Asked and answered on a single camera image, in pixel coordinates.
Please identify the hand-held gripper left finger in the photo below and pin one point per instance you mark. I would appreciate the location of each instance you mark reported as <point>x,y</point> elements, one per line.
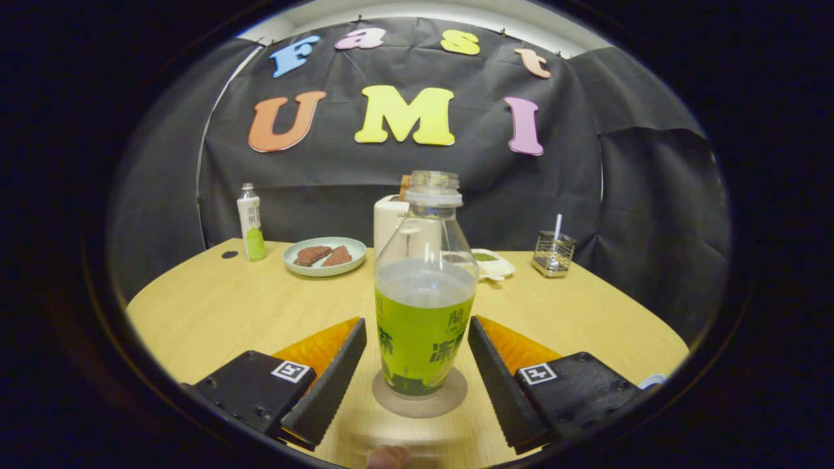
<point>329,391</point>

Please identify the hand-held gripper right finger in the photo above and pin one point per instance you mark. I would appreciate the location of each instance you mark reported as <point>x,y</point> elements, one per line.
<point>502,391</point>

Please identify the round brown coaster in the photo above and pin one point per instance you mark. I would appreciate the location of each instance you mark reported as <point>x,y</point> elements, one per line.
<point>453,398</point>

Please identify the green label juice bottle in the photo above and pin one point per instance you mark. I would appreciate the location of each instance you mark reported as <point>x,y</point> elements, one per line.
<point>423,339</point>

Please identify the small white green bottle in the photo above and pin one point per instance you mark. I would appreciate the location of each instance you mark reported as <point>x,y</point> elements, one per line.
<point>252,228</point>

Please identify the pale green plate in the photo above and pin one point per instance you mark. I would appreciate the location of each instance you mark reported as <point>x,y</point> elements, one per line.
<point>313,270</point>

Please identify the white divided dish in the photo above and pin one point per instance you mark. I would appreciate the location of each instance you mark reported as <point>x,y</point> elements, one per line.
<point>495,266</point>

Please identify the brown bread piece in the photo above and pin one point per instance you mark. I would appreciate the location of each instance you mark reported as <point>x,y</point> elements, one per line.
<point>311,255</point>
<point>339,256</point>

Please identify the wooden table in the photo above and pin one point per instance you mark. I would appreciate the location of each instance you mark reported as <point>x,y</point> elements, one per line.
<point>215,312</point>

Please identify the white straw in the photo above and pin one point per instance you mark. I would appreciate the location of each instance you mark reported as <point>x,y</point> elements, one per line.
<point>558,225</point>

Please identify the white toaster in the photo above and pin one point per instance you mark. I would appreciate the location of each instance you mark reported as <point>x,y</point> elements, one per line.
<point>388,225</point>

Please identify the toast slice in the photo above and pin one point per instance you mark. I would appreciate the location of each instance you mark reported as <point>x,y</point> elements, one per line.
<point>404,187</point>

